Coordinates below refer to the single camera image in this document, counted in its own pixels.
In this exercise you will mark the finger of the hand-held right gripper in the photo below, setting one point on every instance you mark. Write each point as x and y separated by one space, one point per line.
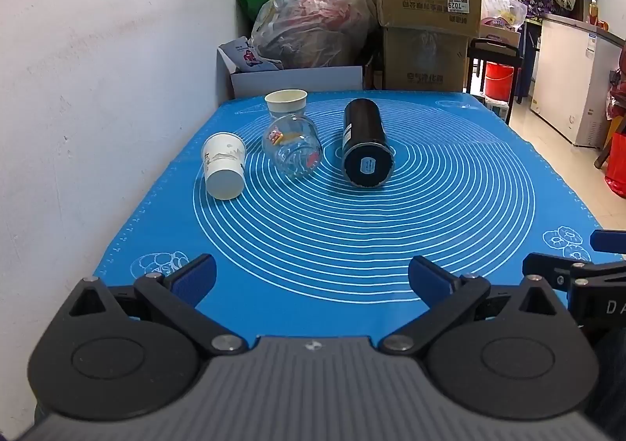
547 267
609 240

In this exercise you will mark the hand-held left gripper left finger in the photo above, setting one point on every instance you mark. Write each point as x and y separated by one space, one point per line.
193 278

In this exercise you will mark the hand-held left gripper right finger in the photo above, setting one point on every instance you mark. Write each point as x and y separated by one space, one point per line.
430 278

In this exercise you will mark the white printed paper cup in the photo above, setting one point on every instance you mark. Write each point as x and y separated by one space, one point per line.
224 167

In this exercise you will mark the black thermos cup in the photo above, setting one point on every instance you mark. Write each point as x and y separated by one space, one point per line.
366 143

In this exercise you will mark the plain white paper cup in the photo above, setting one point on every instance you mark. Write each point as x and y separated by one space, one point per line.
286 102

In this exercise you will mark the blue silicone baking mat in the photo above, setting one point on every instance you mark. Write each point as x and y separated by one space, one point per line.
342 250

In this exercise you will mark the clear glass jar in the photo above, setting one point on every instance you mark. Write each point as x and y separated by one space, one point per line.
292 148

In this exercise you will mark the white chest freezer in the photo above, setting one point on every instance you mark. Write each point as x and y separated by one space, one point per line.
562 74

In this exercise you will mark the red plastic bucket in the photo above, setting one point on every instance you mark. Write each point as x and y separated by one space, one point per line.
499 79

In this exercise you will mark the brown cardboard box plain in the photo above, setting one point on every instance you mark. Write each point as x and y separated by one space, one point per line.
423 62

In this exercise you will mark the black stool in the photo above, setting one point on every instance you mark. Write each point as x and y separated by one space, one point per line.
494 52

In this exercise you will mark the open white cardboard box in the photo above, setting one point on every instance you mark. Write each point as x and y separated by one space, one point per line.
293 82

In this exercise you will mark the yellow bottle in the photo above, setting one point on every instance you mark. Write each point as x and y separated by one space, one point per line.
592 12

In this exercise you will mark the white plastic bag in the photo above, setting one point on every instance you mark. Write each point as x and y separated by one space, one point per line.
503 6

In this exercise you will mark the clear plastic bag red contents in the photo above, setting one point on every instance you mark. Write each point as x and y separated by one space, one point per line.
313 25

